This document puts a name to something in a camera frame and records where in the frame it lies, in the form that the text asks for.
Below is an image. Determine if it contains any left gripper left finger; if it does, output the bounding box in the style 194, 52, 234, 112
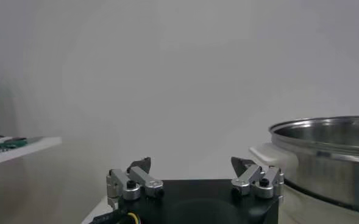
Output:
106, 156, 165, 211

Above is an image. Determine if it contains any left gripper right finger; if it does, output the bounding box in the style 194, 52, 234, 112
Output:
230, 156, 285, 200

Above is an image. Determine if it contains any stainless steel steamer pot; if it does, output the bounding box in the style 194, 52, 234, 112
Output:
268, 115, 359, 215

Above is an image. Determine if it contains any white side table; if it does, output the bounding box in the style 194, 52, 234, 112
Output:
0, 136, 63, 169

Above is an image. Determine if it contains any green circuit board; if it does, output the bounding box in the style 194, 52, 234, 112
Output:
0, 138, 28, 150

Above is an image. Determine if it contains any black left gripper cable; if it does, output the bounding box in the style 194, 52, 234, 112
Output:
88, 209, 142, 224

